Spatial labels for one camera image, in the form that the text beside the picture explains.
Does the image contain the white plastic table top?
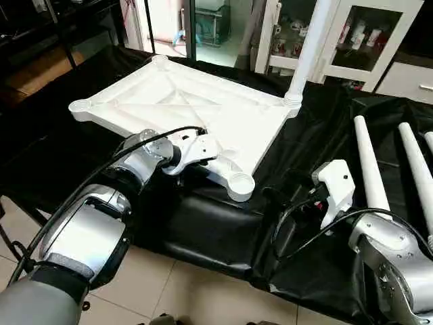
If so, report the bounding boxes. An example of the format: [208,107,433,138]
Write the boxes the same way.
[68,54,304,203]

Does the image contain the black table mat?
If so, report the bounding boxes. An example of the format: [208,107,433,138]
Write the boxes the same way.
[0,44,433,324]

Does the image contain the teal plastic stool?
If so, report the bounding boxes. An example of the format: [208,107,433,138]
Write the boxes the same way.
[195,5,232,48]

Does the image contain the white drawer unit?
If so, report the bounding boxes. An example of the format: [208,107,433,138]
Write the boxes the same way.
[374,61,433,105]

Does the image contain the white glass door cabinet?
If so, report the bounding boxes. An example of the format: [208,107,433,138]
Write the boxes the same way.
[254,0,426,93]

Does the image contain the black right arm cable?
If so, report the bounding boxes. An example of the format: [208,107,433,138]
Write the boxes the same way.
[269,185,433,263]

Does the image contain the black metal table frame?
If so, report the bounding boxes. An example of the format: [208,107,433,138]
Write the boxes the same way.
[0,200,22,263]

